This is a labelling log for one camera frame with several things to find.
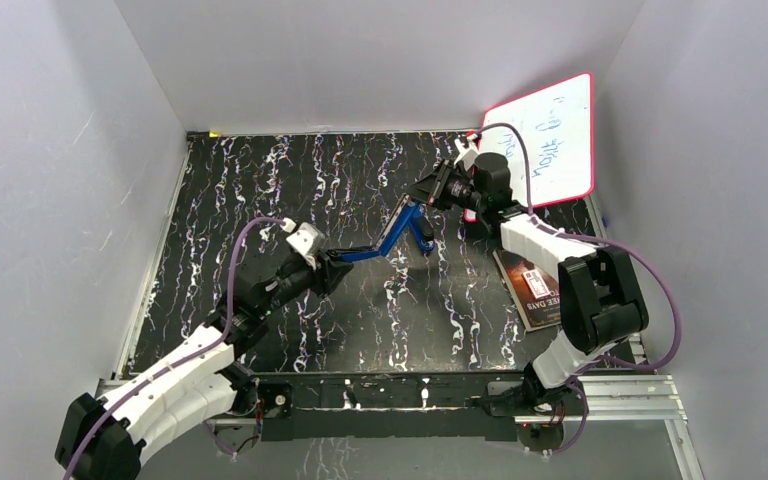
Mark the blue stapler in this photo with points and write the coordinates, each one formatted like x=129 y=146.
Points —
x=407 y=216

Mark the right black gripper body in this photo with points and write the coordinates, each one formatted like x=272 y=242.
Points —
x=452 y=187

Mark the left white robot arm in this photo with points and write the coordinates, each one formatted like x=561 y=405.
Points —
x=114 y=435

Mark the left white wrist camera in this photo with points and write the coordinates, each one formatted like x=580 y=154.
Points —
x=306 y=239

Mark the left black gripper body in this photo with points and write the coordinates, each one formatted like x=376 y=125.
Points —
x=296 y=279

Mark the dark brown book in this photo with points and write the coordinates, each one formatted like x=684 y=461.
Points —
x=534 y=292

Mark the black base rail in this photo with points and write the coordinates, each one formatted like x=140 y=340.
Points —
x=486 y=404

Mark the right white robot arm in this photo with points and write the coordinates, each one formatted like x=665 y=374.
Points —
x=601 y=302

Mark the pink framed whiteboard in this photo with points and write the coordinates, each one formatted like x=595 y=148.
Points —
x=547 y=137

